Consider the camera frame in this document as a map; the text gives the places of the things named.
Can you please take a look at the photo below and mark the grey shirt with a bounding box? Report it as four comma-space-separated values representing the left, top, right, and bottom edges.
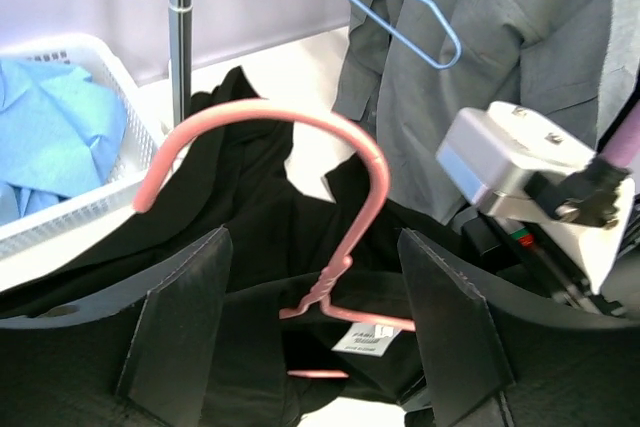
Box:
334, 0, 639, 222

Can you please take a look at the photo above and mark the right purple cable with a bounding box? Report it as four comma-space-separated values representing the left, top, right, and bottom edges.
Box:
604, 102, 640, 168

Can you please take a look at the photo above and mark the pink wire hanger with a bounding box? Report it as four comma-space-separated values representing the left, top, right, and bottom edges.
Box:
133, 99, 422, 387

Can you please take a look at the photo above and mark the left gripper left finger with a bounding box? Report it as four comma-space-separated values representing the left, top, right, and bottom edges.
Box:
0, 226, 235, 427

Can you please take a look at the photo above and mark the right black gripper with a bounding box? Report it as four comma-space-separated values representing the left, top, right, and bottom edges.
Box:
459, 211, 639, 317

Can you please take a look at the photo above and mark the light blue shirt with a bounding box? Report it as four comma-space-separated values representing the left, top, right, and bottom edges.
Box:
1, 57, 127, 224

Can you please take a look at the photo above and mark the black shirt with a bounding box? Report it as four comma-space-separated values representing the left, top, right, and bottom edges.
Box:
0, 65, 640, 427

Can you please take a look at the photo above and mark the white plastic basket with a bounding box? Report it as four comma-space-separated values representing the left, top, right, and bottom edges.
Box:
1, 33, 164, 258

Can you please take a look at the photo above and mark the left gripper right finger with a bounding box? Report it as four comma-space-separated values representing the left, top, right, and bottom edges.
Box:
396, 227, 640, 427

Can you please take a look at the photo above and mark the metal clothes rack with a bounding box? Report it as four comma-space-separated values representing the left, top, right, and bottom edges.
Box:
168, 0, 193, 126

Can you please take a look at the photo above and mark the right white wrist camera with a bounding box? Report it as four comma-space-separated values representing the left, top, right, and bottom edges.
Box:
436, 102, 635, 292

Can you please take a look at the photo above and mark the blue wire hanger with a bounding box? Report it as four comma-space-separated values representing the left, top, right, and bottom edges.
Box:
289, 0, 463, 71

